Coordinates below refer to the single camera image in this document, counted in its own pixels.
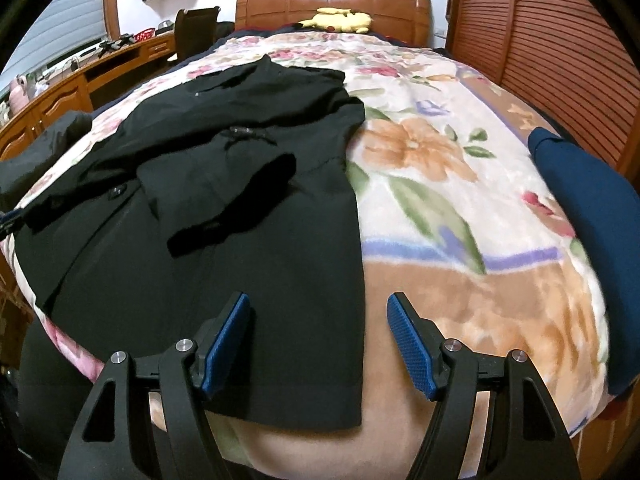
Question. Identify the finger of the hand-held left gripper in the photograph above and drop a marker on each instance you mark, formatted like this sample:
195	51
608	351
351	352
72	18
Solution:
10	229
7	217

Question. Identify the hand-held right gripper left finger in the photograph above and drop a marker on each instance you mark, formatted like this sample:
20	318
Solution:
227	345

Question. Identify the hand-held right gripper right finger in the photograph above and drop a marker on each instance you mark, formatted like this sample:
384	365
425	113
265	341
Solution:
412	345

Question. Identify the black button coat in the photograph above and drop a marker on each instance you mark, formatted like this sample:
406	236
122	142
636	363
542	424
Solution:
280	240

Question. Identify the dark folded cloth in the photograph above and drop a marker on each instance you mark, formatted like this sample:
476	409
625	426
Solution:
35	155

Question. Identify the wooden desk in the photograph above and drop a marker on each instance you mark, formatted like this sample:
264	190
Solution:
55	105

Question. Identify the pink container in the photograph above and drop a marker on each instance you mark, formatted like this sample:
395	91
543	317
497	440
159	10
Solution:
17	92

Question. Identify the floral blanket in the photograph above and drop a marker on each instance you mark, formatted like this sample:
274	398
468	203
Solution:
450	185

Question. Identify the grey window blind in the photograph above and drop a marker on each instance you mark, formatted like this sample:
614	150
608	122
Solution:
65	20

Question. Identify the blue cloth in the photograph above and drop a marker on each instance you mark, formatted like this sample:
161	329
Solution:
590	220

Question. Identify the red basket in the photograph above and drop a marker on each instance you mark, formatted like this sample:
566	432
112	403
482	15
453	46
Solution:
144	35

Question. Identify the small grey bowl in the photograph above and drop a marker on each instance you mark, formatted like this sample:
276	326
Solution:
165	25

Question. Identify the dark wooden chair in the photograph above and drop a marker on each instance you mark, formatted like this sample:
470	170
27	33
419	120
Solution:
197	30

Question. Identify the navy blue bed sheet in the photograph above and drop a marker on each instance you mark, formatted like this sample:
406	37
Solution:
240	35

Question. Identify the yellow plush toy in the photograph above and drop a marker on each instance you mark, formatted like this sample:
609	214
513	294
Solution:
340	19

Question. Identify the wooden louvered wardrobe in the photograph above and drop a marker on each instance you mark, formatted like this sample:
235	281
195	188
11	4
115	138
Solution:
550	35

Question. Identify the wooden bed headboard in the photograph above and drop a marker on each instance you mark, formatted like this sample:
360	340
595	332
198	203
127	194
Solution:
280	2

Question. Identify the wooden window frame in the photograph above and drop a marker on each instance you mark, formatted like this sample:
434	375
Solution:
112	0

